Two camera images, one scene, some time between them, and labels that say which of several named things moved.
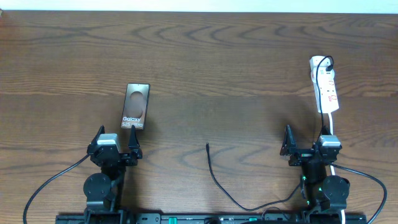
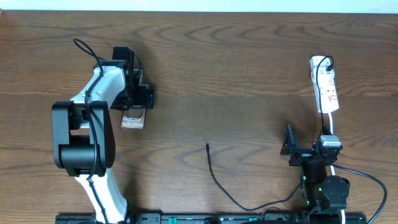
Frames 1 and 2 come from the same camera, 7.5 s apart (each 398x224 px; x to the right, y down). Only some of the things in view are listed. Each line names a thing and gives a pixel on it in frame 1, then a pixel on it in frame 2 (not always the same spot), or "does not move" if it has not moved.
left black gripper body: [130, 161] -> [137, 97]
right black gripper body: [301, 156] does not move
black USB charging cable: [283, 201] does not move
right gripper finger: [325, 130] does not move
